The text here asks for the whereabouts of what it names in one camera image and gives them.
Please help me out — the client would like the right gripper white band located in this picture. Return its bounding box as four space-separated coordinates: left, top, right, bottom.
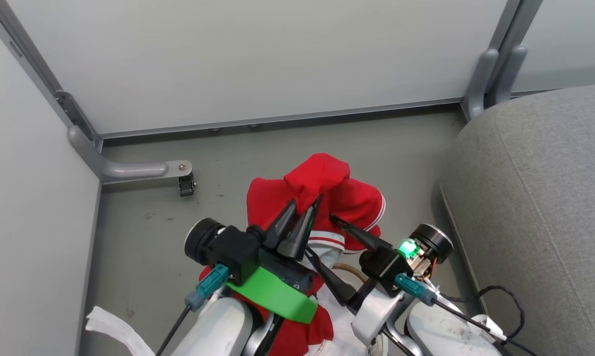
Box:
304 216 403 348

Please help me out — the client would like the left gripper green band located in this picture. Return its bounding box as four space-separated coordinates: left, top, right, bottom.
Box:
227 197 323 325

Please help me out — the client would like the small black caster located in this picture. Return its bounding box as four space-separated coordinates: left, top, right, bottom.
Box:
178 173 196 197

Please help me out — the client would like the brown wicker basket rim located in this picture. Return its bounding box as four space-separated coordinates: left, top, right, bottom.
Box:
331 264 368 283

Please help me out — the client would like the grey metal partition foot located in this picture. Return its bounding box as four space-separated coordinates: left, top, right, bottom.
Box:
485 44 529 107
461 48 500 121
68 125 194 185

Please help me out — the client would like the white cloth strip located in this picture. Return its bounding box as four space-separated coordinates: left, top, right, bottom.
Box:
85 306 155 356

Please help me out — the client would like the grey fabric sofa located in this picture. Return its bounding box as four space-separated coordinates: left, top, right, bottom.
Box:
438 83 595 356

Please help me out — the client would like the black cable with teal plug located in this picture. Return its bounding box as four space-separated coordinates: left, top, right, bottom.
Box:
156 264 229 356
394 273 541 356

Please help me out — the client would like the white fabric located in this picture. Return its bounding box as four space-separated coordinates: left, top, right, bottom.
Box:
307 284 389 356

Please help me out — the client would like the red garment with white trim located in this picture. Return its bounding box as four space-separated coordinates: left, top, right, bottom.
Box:
200 153 387 356

